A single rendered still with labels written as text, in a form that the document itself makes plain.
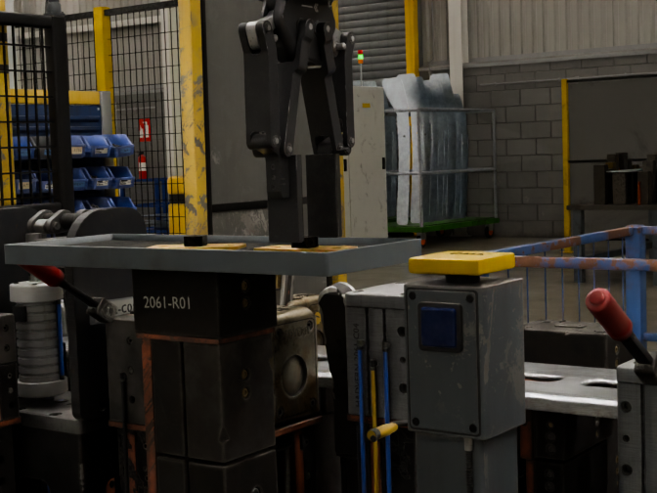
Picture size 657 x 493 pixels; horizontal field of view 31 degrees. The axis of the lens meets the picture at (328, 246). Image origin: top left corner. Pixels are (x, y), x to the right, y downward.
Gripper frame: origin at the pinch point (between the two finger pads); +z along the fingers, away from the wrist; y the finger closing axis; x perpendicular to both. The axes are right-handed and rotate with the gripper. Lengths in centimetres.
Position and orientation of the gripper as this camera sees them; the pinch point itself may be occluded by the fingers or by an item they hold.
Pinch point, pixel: (304, 201)
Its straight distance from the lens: 98.5
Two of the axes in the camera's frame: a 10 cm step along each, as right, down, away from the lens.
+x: -8.3, -0.1, 5.5
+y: 5.5, -0.8, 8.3
